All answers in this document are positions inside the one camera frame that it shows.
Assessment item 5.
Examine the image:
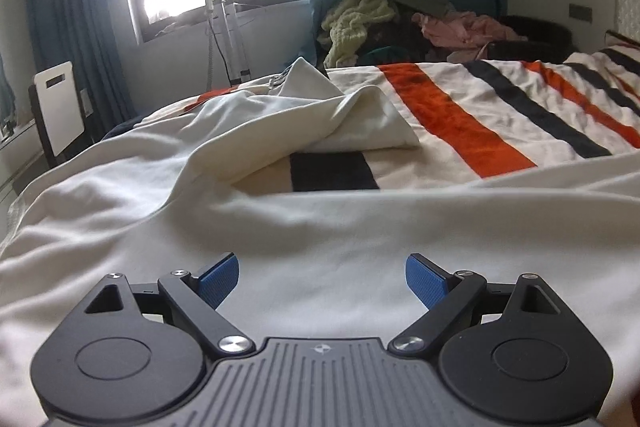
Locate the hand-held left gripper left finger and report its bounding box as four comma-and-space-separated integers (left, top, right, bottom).
84, 251, 257, 356

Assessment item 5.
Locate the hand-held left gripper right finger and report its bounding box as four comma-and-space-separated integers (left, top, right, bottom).
387, 251, 564, 356

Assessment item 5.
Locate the white sweatshirt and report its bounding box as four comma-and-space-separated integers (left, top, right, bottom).
0, 57, 640, 408

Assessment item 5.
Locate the dark clothes pile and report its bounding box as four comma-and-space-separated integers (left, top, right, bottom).
350, 0, 481, 66

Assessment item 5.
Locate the orange black striped blanket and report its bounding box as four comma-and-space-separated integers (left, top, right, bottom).
102, 48, 640, 194

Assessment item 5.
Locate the white folding chair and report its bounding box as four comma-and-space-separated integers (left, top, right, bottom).
28, 61, 92, 164

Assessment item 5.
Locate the pink garment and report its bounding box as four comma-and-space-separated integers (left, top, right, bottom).
412, 10, 527, 54

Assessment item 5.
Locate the white garment steamer stand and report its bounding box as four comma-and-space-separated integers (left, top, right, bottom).
199, 0, 254, 86

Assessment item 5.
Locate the yellow-green knit garment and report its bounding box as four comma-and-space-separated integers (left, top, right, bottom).
317, 0, 397, 69

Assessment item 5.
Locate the dark armchair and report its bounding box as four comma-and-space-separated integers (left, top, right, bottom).
482, 14, 574, 62

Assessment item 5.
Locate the patterned wall panel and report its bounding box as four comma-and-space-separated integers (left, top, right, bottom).
614, 0, 640, 44

